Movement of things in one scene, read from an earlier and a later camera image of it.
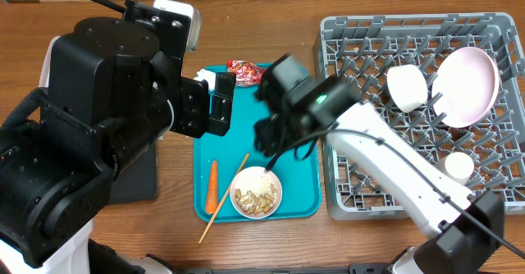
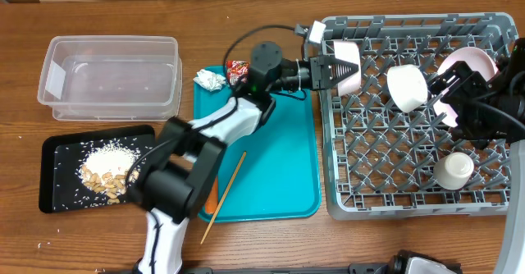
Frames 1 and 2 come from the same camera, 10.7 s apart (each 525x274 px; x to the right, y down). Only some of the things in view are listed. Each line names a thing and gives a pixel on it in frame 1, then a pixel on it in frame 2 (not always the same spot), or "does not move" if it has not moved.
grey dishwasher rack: x=449 y=88 does not move
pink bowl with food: x=255 y=193 to x=349 y=52
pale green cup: x=458 y=166 does not move
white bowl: x=408 y=86 does not move
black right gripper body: x=272 y=112 to x=459 y=95
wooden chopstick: x=221 y=203 does not move
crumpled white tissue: x=207 y=75 does not move
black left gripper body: x=189 y=105 to x=318 y=74
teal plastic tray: x=218 y=159 does not move
